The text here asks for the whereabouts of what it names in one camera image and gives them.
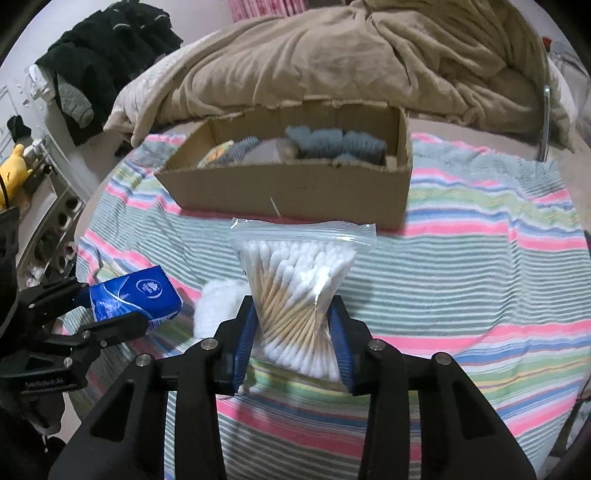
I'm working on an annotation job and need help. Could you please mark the white cotton pads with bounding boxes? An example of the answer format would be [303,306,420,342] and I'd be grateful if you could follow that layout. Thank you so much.
[193,279,250,341]

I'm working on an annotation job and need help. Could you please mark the pink curtain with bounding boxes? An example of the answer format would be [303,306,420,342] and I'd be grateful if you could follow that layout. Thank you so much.
[226,0,308,22]

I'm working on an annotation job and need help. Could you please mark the striped colourful towel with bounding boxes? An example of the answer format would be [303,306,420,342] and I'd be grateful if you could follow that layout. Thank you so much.
[70,134,590,479]

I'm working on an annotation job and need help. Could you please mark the clear bag of items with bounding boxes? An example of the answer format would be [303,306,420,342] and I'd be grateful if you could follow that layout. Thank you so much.
[242,138,300,164]

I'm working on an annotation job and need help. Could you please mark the cream embroidered pillow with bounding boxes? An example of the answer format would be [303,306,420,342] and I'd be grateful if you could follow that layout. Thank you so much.
[548,60,578,123]

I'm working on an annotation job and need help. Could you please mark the capybara tissue pack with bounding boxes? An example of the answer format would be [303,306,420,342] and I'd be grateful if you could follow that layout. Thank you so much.
[197,140,235,168]

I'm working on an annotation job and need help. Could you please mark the open cardboard box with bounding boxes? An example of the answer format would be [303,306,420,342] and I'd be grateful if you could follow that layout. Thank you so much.
[156,100,413,231]

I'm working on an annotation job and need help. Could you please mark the black hanging clothes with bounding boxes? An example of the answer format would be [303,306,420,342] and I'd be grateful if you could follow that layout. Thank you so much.
[36,1,182,146]

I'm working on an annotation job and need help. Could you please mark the beige fleece blanket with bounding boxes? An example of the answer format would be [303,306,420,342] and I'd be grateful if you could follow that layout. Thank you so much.
[105,1,576,146]

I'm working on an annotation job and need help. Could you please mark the dark grey sock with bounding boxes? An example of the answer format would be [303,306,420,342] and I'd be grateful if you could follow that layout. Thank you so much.
[284,126,387,166]

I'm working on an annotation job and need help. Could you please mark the yellow plush toy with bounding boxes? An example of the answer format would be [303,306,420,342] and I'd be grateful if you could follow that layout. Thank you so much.
[0,144,32,209]

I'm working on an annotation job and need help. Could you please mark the grey dotted sock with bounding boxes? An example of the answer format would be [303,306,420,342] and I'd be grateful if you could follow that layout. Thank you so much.
[216,136,260,164]

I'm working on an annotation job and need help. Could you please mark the blue tissue pack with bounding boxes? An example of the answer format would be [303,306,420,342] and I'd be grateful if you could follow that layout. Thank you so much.
[89,266,183,330]

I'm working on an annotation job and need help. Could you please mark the cotton swab bag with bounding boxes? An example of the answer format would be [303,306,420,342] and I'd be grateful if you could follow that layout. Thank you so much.
[229,218,377,382]

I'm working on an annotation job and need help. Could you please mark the white shelf unit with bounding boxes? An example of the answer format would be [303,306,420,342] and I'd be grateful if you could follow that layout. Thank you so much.
[16,138,85,290]

